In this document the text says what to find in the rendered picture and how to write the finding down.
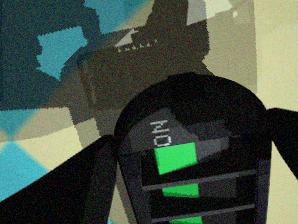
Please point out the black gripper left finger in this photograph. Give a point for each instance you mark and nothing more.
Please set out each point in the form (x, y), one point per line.
(79, 191)

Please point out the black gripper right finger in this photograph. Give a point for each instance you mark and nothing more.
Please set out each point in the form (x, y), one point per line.
(284, 124)

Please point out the dark grey controller unit with green rocker switches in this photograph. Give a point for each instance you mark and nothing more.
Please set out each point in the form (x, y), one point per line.
(195, 149)

